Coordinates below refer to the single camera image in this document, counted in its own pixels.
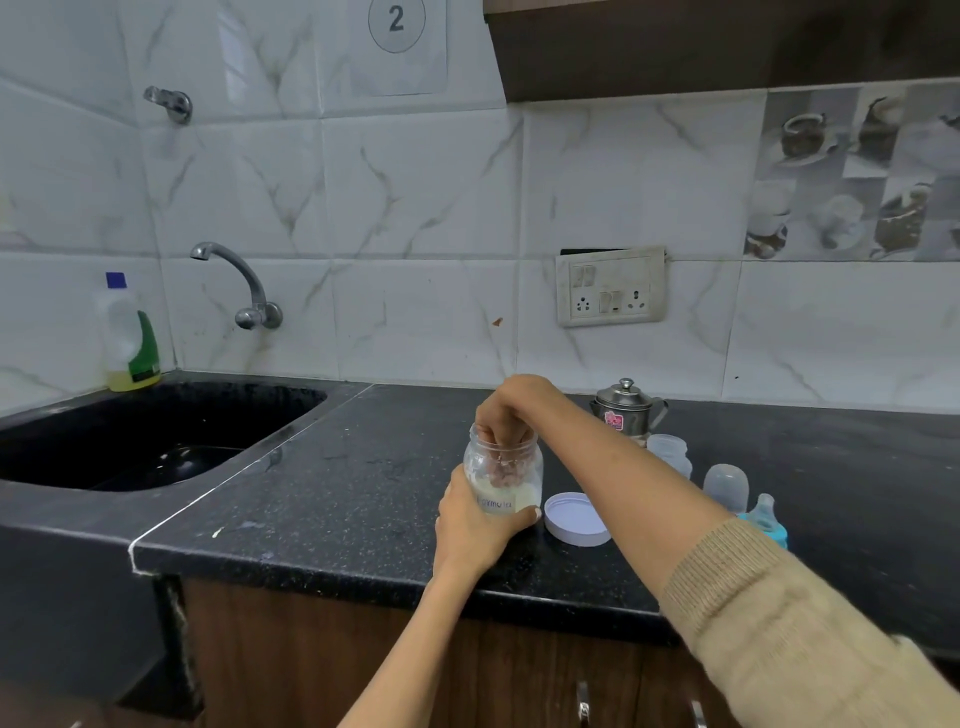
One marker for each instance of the person's right hand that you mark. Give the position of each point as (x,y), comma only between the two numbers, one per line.
(521,409)

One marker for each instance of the person's left hand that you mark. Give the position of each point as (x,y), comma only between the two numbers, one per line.
(465,536)

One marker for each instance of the clear formula powder jar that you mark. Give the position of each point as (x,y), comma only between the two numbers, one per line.
(529,484)

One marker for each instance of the small steel kettle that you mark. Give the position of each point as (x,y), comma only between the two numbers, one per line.
(626,412)

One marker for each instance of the lavender plastic jar lid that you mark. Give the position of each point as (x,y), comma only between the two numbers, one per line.
(577,520)

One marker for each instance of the clear printed baby bottle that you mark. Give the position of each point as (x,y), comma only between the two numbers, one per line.
(671,454)

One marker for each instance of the clear dome bottle cap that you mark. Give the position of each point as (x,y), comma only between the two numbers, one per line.
(726,487)

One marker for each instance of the person's left forearm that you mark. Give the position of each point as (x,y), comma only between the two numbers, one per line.
(412,660)

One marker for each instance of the dish soap bottle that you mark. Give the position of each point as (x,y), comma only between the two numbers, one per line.
(127,345)

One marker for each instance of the brown wooden base cabinet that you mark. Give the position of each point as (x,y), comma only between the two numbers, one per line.
(300,660)

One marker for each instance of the black kitchen sink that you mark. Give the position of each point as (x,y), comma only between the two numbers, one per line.
(150,435)

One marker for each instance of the beige knit sleeve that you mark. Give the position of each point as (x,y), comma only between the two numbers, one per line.
(810,637)

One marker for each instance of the white switch socket board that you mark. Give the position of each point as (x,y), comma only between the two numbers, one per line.
(611,289)

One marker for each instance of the chrome curved wall faucet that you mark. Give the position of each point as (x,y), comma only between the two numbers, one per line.
(259,316)

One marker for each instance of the dark wooden wall cabinet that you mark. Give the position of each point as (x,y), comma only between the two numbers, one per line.
(712,49)

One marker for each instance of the chrome wall valve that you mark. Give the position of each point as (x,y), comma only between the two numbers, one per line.
(176,105)

